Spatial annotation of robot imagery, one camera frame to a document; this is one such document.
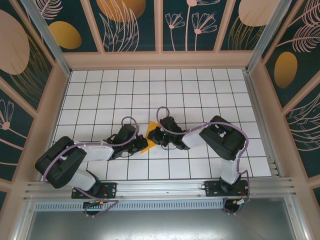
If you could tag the orange paper sheet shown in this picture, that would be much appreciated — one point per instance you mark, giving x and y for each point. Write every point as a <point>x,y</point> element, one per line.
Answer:
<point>151,126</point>

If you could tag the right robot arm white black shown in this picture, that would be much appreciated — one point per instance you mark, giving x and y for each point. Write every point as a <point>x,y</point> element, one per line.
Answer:
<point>222,140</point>

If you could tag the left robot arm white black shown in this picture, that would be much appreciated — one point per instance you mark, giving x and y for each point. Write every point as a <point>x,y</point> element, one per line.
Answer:
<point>62,165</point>

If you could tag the grey metal sheet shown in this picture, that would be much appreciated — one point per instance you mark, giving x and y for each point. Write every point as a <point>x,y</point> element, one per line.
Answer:
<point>162,225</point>

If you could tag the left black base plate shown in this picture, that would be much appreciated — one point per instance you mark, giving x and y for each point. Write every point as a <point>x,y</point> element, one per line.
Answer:
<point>110,190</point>

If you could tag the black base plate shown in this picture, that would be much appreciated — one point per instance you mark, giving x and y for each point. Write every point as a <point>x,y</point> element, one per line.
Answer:
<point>110,190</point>
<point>212,190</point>

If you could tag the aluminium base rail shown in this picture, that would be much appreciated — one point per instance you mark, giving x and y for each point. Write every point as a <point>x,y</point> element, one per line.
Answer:
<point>160,187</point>

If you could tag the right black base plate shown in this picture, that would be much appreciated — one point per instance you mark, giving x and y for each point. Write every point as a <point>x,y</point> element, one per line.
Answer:
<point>212,190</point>

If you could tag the aluminium side rail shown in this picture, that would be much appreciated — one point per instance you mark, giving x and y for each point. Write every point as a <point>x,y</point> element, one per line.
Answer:
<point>260,120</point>

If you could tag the aluminium corner post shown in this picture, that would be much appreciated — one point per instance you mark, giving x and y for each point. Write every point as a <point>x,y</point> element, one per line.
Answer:
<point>50,42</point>
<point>267,32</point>

